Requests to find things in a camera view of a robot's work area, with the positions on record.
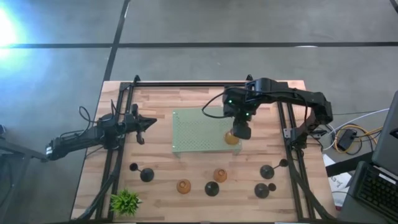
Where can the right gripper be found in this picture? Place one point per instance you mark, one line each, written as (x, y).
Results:
(242, 130)

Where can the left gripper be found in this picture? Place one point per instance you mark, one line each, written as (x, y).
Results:
(133, 123)

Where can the amber glass candle holder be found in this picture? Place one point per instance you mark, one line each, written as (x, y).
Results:
(229, 140)
(220, 175)
(183, 186)

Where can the tall black candlestick holder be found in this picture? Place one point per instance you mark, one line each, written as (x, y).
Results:
(147, 175)
(266, 172)

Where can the short black candlestick holder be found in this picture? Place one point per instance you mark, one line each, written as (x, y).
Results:
(211, 188)
(261, 190)

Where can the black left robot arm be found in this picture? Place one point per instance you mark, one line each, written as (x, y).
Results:
(77, 140)

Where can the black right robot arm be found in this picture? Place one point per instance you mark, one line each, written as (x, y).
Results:
(295, 96)

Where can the green perforated metal shelf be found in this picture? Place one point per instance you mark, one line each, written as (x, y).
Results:
(192, 130)

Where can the small green artificial plant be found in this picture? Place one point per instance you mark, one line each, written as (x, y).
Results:
(124, 203)

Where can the black power adapter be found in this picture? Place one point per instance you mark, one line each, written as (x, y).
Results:
(346, 140)

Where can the black metal bar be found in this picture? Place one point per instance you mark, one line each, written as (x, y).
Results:
(345, 166)

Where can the white paper sheet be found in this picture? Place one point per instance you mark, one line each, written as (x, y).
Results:
(340, 183)

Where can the black metal stand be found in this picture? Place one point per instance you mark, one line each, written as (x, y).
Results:
(21, 151)

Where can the laptop keyboard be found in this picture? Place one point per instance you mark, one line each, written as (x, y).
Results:
(351, 211)

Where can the grey laptop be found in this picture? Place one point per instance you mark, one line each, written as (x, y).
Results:
(385, 146)

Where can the silver frame bracket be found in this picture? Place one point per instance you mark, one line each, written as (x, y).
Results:
(287, 133)

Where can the black aluminium frame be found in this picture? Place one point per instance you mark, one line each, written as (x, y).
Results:
(199, 84)

